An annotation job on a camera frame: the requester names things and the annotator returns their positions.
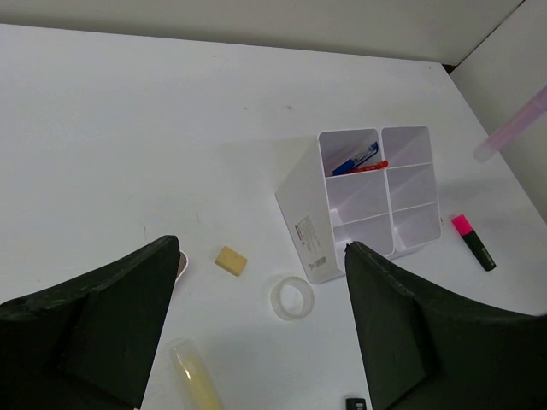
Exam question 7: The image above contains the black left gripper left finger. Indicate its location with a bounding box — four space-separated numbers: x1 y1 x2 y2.
1 236 179 409

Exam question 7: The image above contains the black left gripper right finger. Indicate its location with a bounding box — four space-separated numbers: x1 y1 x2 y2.
344 242 546 409

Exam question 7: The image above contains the red pen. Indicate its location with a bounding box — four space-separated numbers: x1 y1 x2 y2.
350 160 389 173

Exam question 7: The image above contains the pastel purple highlighter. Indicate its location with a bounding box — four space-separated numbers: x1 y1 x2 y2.
473 86 546 163

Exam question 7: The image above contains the black yellow highlighter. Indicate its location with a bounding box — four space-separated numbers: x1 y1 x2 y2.
344 397 367 410

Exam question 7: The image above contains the pastel yellow highlighter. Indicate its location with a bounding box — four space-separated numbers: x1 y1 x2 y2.
168 339 224 410

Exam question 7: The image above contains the pink white stapler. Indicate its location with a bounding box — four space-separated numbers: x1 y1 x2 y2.
175 251 189 282

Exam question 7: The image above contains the black pink highlighter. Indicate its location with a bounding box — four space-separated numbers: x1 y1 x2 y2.
451 214 497 272

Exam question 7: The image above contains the clear tape roll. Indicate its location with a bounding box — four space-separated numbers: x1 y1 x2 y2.
270 277 315 321

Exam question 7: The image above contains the white right organizer container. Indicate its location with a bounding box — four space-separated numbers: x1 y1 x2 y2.
380 126 441 259

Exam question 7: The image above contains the white organizer container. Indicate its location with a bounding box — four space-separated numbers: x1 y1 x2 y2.
275 128 395 284
380 126 441 259

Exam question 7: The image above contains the small yellow eraser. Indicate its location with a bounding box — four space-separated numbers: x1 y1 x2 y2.
215 246 247 277

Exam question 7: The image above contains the white left organizer container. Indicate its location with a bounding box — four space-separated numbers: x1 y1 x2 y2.
275 128 395 284

